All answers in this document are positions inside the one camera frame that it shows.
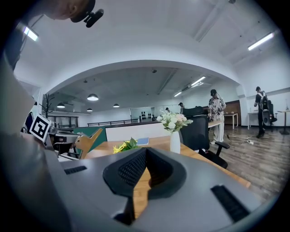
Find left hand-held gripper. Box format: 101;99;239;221
29;114;104;160

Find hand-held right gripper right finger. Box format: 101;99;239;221
135;146;263;232

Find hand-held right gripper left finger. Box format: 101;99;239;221
44;146;149;232

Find green partition panel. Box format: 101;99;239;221
72;126;107;148

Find black metal railing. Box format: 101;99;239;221
87;118;139;127

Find potted yellow sunflowers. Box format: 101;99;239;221
112;137;141;155

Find black office chair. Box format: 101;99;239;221
180;106;231;169

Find white vase with white flowers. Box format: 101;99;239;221
156;109;193;155

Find white partition panel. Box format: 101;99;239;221
105;122;170;142

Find black coat rack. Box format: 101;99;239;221
39;93;55;118

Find wooden table with white legs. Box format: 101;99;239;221
85;135;251;219

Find white desk with wooden top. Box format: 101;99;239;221
208;120;224;129

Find small white table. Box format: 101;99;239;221
223;112;239;130

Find long white desk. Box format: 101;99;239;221
247;111;265;130

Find black swivel chair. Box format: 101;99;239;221
262;100;278;132

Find person's head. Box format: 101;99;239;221
43;0;91;20

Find round pedestal table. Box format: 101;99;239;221
277;110;290;135

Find black head-mounted camera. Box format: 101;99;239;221
70;0;105;29

